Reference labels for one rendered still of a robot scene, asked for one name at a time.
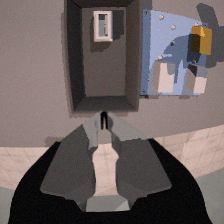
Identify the yellow-orange rectangular block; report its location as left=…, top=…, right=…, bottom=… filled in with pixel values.
left=191, top=26, right=212, bottom=55

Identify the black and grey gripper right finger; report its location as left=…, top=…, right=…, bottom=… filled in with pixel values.
left=104, top=110, right=213, bottom=224

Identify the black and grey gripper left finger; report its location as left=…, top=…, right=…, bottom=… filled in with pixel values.
left=8, top=111, right=104, bottom=224

